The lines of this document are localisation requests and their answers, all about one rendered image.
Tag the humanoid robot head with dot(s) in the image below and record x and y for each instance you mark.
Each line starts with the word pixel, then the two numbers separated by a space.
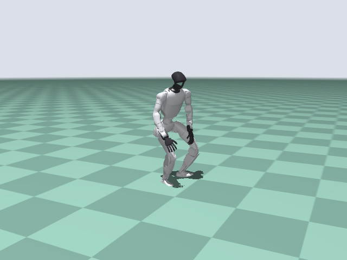
pixel 177 77

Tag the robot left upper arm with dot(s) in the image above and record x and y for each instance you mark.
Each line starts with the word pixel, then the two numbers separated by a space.
pixel 187 100

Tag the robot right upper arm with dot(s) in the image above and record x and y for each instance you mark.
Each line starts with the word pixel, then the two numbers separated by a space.
pixel 160 98

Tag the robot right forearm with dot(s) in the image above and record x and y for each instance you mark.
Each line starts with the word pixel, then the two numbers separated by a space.
pixel 158 123

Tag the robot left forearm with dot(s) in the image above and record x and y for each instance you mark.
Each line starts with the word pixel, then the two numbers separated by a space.
pixel 189 118

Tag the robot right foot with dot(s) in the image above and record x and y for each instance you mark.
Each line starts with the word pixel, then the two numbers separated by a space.
pixel 166 182

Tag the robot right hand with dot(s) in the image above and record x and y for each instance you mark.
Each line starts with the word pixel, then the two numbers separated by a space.
pixel 168 142

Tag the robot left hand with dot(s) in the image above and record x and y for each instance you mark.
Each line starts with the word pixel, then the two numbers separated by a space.
pixel 191 140

